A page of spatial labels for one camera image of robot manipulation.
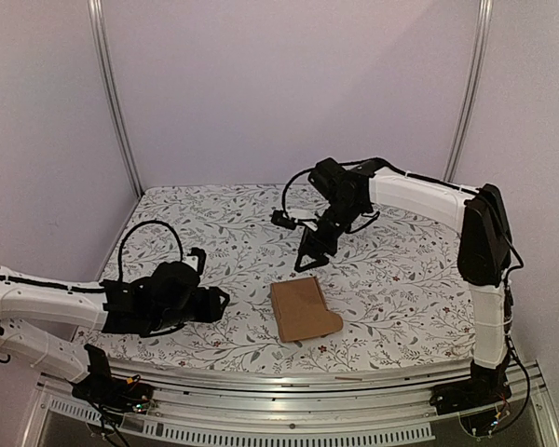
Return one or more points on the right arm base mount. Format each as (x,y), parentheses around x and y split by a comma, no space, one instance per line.
(484,387)

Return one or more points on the left aluminium frame post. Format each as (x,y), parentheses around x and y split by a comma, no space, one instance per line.
(106,67)

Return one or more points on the brown cardboard box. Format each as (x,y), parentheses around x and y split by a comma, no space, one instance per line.
(301,312)

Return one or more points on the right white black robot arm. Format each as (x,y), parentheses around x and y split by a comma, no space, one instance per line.
(486,254)

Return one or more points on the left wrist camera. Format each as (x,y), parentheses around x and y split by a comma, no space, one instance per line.
(196,259)

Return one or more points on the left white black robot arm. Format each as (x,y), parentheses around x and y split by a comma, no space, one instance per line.
(156,305)

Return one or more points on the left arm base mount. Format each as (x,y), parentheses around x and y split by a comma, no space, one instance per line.
(102,389)

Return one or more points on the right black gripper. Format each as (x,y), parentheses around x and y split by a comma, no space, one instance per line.
(320,237)

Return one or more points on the aluminium front rail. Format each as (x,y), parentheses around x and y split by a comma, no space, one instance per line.
(374,408)

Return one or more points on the floral patterned table mat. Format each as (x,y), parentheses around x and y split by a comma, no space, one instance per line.
(393,282)

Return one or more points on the right aluminium frame post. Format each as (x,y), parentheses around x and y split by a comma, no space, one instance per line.
(479,48)

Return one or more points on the aluminium frame post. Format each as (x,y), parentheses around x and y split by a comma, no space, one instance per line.
(106,67)
(479,48)

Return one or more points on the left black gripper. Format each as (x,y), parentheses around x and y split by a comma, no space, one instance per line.
(211,310)

